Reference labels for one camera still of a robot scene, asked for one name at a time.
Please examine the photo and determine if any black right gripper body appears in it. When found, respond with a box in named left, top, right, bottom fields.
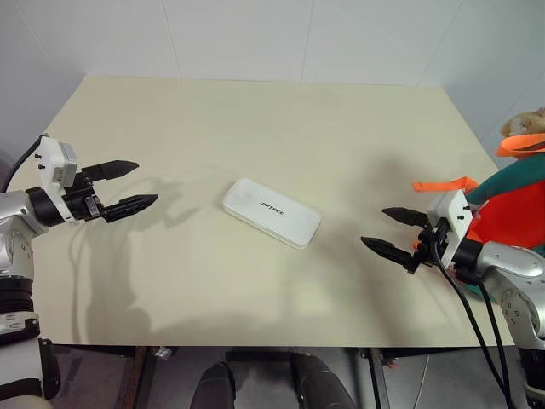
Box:
left=410, top=220, right=449, bottom=267

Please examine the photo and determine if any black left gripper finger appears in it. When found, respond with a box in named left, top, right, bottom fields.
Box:
left=101, top=193, right=159, bottom=224
left=80, top=159, right=141, bottom=182

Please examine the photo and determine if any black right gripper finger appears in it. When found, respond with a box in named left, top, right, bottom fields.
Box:
left=360, top=236, right=417, bottom=274
left=381, top=206, right=427, bottom=228

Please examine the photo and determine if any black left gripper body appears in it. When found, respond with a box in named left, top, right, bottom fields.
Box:
left=63, top=169, right=106, bottom=223

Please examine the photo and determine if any colourful bag with toy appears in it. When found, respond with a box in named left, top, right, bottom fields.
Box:
left=411, top=107, right=545, bottom=304

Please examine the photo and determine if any white rectangular box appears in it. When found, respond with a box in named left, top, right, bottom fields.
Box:
left=221, top=177, right=322, bottom=251

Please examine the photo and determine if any black table leg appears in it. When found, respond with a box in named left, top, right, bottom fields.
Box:
left=364, top=347, right=392, bottom=409

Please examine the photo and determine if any dark rounded shape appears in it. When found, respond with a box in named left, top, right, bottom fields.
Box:
left=290, top=352, right=358, bottom=409
left=198, top=360, right=236, bottom=409

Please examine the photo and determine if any brown table leg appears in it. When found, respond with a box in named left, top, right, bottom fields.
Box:
left=121, top=345, right=149, bottom=409

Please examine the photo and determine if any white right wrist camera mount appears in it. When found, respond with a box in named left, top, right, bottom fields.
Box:
left=426, top=189, right=474, bottom=268

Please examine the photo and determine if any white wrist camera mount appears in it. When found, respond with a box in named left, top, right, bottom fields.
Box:
left=426, top=189, right=474, bottom=268
left=36, top=135, right=80, bottom=223

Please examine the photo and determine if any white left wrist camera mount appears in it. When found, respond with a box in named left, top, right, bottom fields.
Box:
left=36, top=135, right=80, bottom=223

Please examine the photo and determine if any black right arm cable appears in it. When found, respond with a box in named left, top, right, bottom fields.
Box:
left=429, top=236, right=512, bottom=409
left=476, top=279, right=514, bottom=409

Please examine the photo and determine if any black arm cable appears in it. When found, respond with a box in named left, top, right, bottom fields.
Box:
left=476, top=279, right=514, bottom=409
left=429, top=236, right=512, bottom=409
left=3, top=136, right=44, bottom=193

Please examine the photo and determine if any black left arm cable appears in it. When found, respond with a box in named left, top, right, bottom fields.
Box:
left=3, top=136, right=44, bottom=193

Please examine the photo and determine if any thin white cable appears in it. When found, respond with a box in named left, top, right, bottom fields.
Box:
left=416, top=352, right=430, bottom=409

